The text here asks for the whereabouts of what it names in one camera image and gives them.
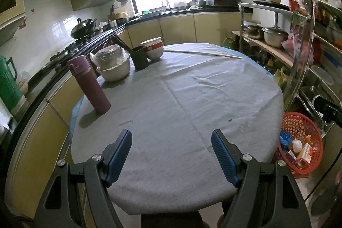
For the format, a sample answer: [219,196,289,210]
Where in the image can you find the white tissue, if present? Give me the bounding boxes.
[292,139,303,153]

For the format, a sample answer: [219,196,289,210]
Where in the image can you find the black chopstick cup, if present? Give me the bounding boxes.
[130,46,149,71]

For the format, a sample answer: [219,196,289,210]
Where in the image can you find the steel pot on shelf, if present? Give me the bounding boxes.
[261,26,288,49]

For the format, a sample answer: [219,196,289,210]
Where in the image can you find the stacked red white bowls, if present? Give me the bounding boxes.
[140,37,164,61]

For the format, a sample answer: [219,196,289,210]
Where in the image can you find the grey tablecloth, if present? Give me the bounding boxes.
[71,43,283,215]

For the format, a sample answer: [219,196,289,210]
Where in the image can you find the black wok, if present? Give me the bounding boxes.
[71,18,97,39]

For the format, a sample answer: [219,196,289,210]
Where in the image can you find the metal kitchen rack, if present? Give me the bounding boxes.
[232,0,342,138]

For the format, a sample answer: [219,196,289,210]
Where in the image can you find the purple thermos bottle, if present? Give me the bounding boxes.
[67,55,111,115]

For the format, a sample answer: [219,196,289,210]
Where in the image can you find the steel basin with lid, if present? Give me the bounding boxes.
[90,43,130,82]

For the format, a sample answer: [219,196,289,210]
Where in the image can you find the blue plastic bag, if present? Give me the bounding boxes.
[279,131,293,149]

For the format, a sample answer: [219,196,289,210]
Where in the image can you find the orange plastic basket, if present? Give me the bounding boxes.
[273,112,323,178]

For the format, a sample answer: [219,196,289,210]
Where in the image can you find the green thermos jug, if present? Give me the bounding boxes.
[0,56,23,111]

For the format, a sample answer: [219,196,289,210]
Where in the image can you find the long bamboo stick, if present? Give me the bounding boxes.
[164,50,243,59]

